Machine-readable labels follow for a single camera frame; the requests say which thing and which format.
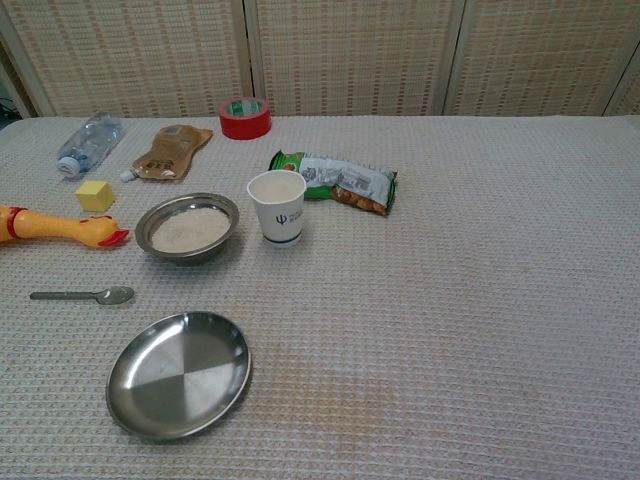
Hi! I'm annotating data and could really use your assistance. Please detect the woven folding screen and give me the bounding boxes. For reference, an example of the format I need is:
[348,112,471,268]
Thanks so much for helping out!
[0,0,640,119]

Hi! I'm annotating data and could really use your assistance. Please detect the yellow rubber chicken toy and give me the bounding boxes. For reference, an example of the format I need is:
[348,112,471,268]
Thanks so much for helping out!
[0,203,131,250]

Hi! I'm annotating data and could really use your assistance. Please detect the steel plate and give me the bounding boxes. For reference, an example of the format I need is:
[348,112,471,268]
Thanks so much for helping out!
[105,311,253,442]

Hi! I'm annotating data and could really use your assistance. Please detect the small metal spoon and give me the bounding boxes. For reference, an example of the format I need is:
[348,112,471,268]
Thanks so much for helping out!
[29,285,135,306]

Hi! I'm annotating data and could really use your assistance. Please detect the green white snack packet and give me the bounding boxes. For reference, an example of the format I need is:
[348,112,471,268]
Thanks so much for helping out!
[270,150,399,217]

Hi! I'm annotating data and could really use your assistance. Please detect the red tape roll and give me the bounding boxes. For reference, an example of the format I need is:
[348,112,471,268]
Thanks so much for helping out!
[218,97,273,141]

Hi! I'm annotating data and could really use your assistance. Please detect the brown spout pouch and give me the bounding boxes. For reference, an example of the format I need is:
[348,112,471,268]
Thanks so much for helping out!
[119,125,214,183]

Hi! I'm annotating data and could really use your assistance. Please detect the steel bowl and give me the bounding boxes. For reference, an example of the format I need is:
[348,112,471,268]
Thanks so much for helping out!
[134,192,241,267]

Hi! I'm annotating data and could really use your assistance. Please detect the clear plastic water bottle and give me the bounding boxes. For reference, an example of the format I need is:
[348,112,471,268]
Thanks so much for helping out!
[56,111,125,177]

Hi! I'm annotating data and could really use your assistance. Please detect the yellow cube block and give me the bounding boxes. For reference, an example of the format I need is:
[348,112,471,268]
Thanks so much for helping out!
[74,180,117,213]

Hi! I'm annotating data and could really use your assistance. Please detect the white paper cup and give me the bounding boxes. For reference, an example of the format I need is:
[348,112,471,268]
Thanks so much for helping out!
[246,171,307,248]

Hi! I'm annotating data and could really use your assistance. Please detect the white waffle tablecloth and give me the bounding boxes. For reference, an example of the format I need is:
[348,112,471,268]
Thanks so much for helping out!
[0,115,640,480]

